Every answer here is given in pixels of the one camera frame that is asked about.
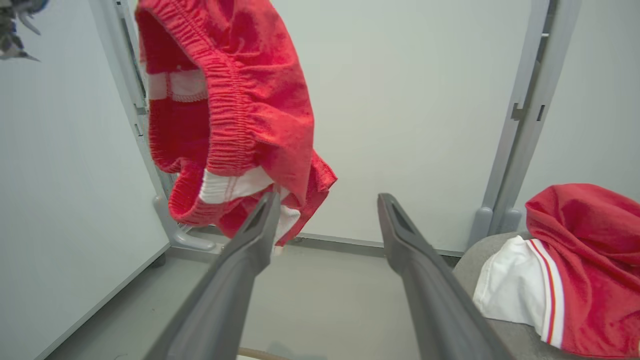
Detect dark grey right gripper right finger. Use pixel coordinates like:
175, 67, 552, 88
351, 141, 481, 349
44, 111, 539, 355
377, 193, 516, 360

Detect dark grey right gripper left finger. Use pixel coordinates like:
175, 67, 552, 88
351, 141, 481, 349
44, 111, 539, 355
144, 191, 282, 360

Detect red jersey with white sleeves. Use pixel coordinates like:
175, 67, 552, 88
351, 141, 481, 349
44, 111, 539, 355
472, 183, 640, 360

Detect red shorts with white stripe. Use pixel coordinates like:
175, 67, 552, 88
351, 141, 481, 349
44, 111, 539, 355
134, 0, 338, 248

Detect dark spiky plant leaves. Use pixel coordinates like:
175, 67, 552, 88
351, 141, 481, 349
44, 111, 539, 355
0, 0, 51, 63

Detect grey partition post with foot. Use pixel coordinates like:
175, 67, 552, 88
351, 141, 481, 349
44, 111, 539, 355
467, 0, 583, 249
90, 0, 223, 268

